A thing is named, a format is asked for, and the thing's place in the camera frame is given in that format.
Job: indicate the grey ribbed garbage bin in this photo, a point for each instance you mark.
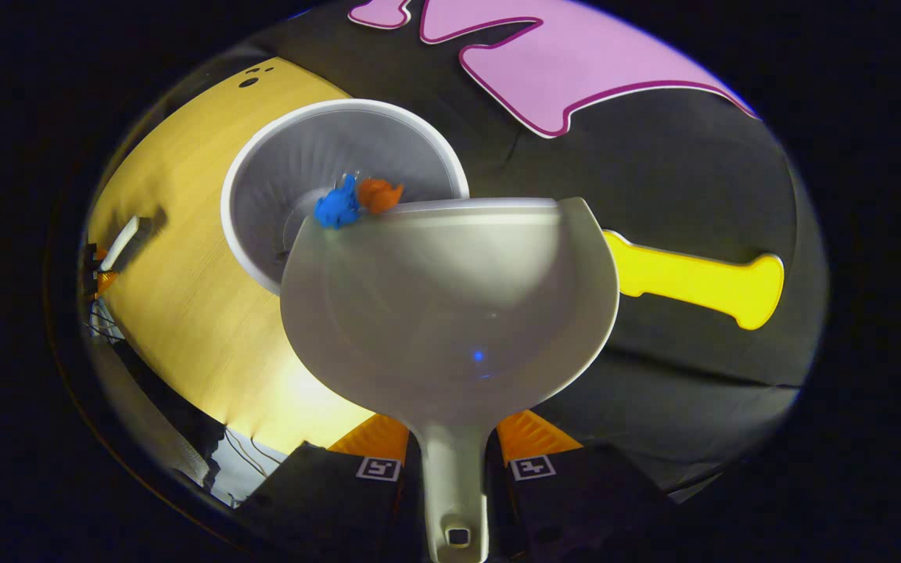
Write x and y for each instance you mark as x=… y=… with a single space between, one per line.
x=302 y=148

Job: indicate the black backdrop cloth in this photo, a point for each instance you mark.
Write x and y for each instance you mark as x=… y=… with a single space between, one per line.
x=654 y=172

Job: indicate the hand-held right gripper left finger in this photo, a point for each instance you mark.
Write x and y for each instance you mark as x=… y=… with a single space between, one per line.
x=325 y=500

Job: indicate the grey dustpan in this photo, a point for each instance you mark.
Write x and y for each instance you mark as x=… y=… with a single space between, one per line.
x=450 y=313

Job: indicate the wooden desktop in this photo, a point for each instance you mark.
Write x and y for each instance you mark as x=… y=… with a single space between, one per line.
x=184 y=297

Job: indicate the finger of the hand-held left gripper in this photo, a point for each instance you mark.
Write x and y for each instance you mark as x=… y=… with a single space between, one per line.
x=105 y=281

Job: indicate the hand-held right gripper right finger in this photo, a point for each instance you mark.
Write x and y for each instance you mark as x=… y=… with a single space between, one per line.
x=583 y=500

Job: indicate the orange paper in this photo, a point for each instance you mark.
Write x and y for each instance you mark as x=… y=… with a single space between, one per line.
x=378 y=194

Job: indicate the blue paper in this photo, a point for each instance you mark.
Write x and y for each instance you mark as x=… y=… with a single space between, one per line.
x=335 y=207

